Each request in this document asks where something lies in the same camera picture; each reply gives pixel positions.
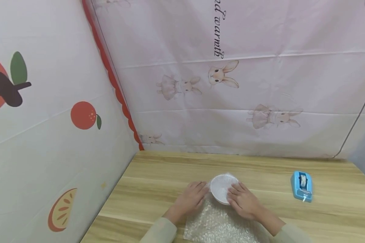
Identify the person's left hand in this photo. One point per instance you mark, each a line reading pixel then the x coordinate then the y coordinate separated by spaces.
pixel 190 199

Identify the person's right fingers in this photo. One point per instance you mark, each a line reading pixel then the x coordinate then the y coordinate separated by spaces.
pixel 238 194

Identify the person's right hand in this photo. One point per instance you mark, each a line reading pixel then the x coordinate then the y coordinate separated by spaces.
pixel 245 203

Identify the clear tape roll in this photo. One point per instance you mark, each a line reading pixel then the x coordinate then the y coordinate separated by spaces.
pixel 303 180

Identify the clear bubble wrap sheet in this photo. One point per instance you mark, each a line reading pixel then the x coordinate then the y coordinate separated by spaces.
pixel 219 224

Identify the person's left forearm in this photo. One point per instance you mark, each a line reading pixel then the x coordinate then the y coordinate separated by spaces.
pixel 164 226

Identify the white round bowl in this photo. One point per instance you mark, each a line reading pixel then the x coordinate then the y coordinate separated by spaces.
pixel 220 189

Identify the blue tape dispenser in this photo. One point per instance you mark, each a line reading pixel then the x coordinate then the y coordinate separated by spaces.
pixel 301 192

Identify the person's left fingers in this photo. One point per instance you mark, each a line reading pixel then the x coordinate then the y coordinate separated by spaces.
pixel 199 190

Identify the person's right forearm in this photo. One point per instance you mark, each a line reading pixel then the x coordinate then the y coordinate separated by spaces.
pixel 279 229

